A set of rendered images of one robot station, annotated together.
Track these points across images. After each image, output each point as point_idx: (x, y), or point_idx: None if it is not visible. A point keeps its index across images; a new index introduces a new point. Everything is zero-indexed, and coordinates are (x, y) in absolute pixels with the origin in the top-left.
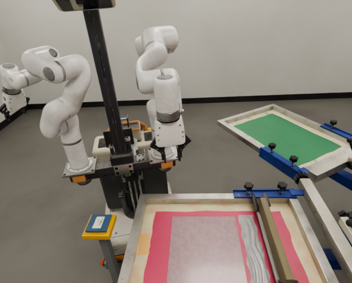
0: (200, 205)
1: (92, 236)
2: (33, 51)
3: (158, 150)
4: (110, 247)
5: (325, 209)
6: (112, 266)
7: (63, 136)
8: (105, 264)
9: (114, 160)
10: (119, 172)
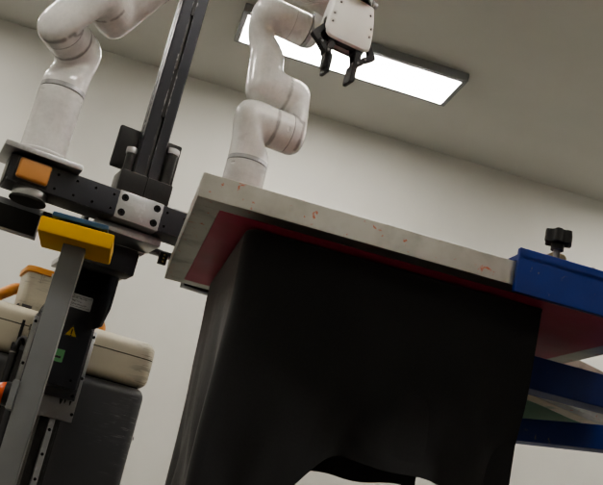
0: None
1: (70, 224)
2: None
3: (322, 43)
4: (62, 330)
5: None
6: (30, 401)
7: (57, 68)
8: (17, 384)
9: (129, 177)
10: (126, 212)
